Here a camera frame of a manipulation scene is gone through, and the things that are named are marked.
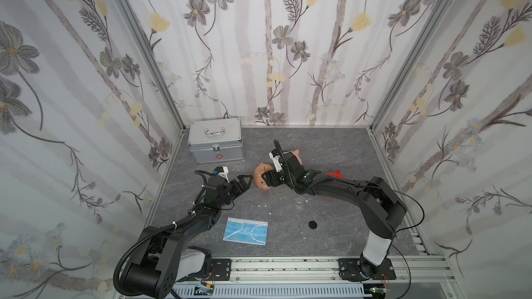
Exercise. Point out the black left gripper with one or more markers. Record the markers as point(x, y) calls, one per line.
point(228, 187)

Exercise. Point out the tan piggy bank front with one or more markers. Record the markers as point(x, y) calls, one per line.
point(261, 169)

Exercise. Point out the pink piggy bank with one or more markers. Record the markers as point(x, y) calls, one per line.
point(296, 154)

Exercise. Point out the black round rubber plug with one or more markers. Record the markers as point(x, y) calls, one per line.
point(312, 225)

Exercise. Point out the red piggy bank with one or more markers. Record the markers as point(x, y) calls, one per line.
point(336, 174)

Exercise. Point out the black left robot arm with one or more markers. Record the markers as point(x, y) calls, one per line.
point(150, 266)

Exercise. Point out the blue surgical face mask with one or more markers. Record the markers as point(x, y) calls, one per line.
point(246, 231)

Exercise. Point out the silver metal first aid case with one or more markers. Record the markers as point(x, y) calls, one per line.
point(213, 141)

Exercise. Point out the small green circuit board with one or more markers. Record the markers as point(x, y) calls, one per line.
point(203, 290)

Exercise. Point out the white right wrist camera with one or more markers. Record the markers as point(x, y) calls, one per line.
point(275, 157)

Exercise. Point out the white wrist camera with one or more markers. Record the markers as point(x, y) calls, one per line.
point(275, 157)
point(222, 171)

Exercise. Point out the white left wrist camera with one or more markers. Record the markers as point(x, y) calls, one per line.
point(222, 171)

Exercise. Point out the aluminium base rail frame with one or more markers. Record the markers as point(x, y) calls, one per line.
point(327, 277)

